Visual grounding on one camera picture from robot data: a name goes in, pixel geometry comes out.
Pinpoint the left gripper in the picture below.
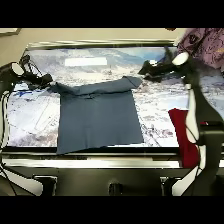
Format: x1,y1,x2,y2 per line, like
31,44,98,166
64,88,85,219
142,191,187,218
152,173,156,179
27,73,55,92

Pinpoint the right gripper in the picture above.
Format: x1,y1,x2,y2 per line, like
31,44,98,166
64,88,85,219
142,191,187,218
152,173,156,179
137,59,173,82

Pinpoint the dark blue T-shirt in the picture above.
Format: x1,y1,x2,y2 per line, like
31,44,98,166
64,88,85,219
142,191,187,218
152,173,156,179
47,75,145,155

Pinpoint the purple patterned garment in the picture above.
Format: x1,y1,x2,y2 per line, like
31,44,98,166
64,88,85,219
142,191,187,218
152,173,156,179
176,27,224,73

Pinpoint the red garment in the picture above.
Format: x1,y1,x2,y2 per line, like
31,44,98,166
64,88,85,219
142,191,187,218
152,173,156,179
167,107,202,169

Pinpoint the black cable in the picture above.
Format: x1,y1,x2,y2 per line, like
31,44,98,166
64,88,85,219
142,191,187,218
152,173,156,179
0,90,18,197

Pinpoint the silver frame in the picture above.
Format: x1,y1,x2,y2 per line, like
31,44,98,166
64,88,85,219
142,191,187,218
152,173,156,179
0,151,224,197

